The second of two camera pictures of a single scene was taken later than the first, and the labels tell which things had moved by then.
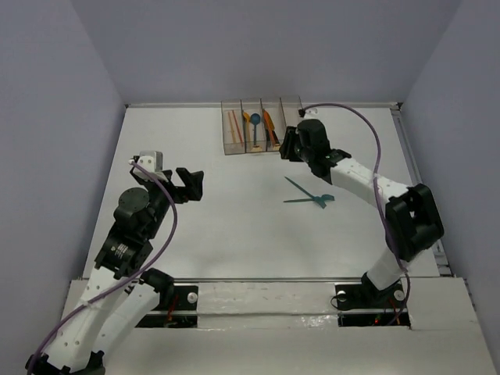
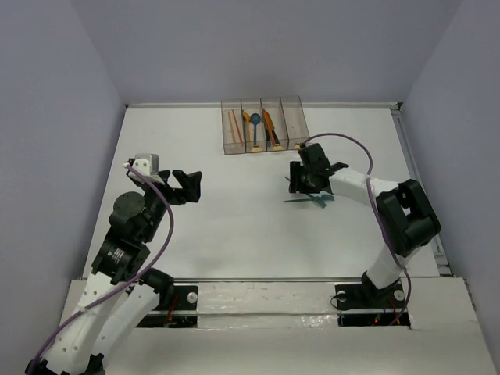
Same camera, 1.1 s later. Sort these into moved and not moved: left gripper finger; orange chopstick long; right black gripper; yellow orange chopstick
Moved: right black gripper
Not moved: left gripper finger; yellow orange chopstick; orange chopstick long
